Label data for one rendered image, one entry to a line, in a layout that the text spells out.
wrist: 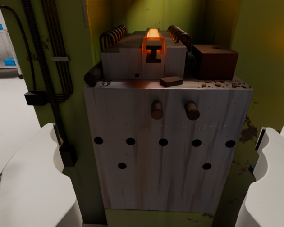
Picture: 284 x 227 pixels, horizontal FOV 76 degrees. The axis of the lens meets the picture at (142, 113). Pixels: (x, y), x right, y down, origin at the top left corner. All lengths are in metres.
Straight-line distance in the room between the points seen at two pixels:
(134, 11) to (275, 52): 0.57
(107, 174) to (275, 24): 0.64
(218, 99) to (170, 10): 0.57
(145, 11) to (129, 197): 0.76
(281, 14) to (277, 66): 0.15
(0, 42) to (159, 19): 4.24
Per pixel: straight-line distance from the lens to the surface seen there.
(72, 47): 0.64
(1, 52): 4.94
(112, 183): 0.61
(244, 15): 0.63
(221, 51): 0.49
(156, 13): 0.92
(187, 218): 0.75
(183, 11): 0.93
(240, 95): 0.46
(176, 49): 0.45
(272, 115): 0.79
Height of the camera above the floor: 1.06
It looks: 29 degrees down
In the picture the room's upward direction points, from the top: 1 degrees counter-clockwise
